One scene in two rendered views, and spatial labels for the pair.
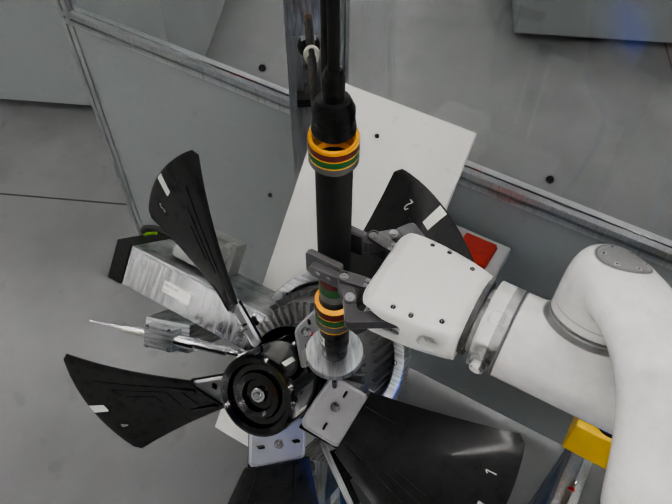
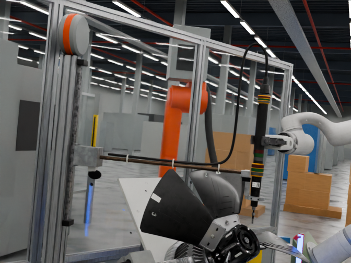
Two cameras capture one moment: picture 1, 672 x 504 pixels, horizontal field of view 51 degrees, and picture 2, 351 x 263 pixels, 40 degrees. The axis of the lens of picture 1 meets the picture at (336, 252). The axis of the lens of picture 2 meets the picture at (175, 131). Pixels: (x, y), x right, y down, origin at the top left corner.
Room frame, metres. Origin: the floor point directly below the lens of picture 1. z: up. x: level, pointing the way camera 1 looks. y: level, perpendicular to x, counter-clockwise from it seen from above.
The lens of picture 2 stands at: (0.30, 1.73, 1.57)
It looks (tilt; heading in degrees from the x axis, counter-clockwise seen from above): 0 degrees down; 284
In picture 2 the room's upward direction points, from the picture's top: 5 degrees clockwise
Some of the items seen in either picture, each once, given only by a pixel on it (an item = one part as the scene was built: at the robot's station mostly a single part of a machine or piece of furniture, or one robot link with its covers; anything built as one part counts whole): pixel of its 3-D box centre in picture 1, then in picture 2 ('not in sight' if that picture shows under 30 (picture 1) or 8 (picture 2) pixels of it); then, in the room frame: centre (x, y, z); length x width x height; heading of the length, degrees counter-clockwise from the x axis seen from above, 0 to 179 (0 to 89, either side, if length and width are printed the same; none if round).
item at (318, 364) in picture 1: (333, 327); (253, 185); (0.44, 0.00, 1.39); 0.09 x 0.07 x 0.10; 4
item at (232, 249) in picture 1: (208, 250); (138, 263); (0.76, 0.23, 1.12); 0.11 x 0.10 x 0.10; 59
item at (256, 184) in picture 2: (334, 255); (259, 141); (0.43, 0.00, 1.55); 0.04 x 0.04 x 0.46
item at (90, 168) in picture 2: (308, 42); (94, 172); (1.01, 0.05, 1.38); 0.05 x 0.04 x 0.05; 4
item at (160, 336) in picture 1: (162, 336); not in sight; (0.61, 0.29, 1.08); 0.07 x 0.04 x 0.06; 70
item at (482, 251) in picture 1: (474, 250); not in sight; (0.95, -0.31, 0.87); 0.08 x 0.08 x 0.02; 57
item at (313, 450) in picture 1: (320, 468); not in sight; (0.44, 0.03, 0.91); 0.12 x 0.08 x 0.12; 149
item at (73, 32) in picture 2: not in sight; (73, 35); (1.14, 0.06, 1.88); 0.17 x 0.15 x 0.16; 59
